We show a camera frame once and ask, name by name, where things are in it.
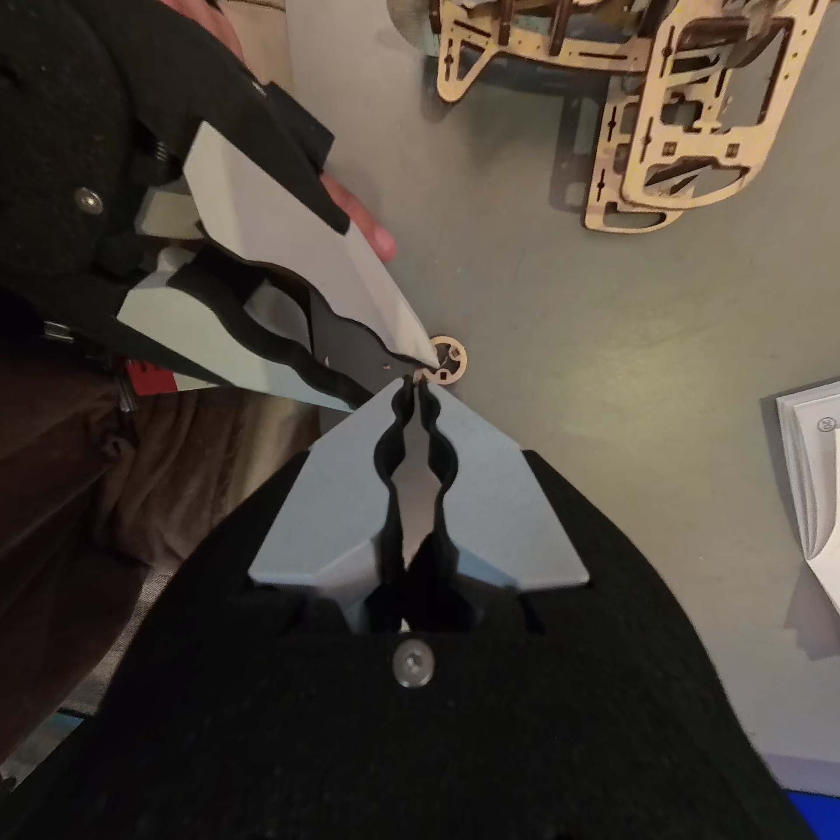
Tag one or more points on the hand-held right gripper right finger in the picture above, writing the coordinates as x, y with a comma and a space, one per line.
512, 518

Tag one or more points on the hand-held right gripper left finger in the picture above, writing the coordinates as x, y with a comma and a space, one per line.
315, 518

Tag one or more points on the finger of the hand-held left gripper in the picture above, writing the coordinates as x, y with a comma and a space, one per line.
216, 341
282, 216

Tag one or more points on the grey desk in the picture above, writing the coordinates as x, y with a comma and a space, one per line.
590, 394

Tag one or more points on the person's left hand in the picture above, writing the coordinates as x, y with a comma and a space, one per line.
367, 223

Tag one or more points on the red object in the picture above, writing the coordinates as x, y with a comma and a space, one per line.
151, 379

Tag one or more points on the person's legs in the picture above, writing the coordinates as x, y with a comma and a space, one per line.
65, 525

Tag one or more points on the white booklet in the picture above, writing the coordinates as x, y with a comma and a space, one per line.
814, 472

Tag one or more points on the blue object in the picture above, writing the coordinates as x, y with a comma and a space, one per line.
817, 817

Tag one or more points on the wooden model frame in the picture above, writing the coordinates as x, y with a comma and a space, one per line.
590, 56

